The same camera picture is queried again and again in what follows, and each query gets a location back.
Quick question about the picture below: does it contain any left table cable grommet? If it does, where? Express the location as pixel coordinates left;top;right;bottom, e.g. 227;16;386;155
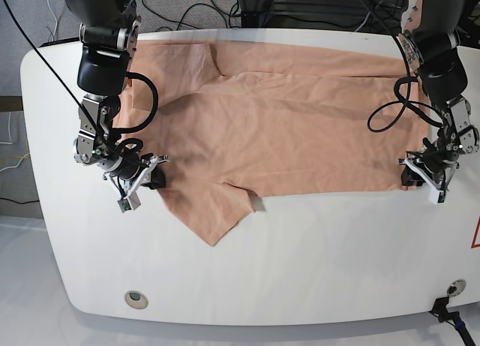
124;290;149;310

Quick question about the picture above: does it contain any black aluminium frame post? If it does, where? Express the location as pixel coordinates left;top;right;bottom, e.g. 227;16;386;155
238;0;273;29

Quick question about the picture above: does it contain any right table cable grommet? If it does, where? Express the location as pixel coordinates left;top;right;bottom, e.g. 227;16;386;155
447;279;467;297

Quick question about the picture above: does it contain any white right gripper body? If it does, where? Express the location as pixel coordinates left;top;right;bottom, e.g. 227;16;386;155
103;153;169;199

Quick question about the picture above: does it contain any black clamp mount with cable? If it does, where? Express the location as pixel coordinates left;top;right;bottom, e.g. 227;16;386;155
430;296;476;346

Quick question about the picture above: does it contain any table cable grommet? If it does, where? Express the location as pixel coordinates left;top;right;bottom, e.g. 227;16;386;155
447;279;467;297
124;290;149;310

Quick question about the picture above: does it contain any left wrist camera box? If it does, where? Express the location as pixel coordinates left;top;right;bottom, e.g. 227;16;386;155
428;187;446;204

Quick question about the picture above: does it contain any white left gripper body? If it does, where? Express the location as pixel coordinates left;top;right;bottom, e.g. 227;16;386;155
397;152;459;192

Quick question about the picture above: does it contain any black flat bar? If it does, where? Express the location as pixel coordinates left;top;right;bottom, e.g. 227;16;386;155
40;38;79;47

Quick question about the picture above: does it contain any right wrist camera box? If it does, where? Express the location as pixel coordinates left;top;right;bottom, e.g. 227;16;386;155
118;194;141;213

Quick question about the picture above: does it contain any white floor cable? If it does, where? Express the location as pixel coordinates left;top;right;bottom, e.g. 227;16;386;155
46;0;60;39

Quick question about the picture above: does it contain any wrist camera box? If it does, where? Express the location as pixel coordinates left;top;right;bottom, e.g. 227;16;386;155
428;187;446;204
118;194;141;213

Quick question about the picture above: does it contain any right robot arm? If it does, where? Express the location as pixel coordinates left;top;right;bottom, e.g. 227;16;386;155
64;0;167;202

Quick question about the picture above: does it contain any peach pink T-shirt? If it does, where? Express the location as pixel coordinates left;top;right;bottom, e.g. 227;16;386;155
132;41;428;245

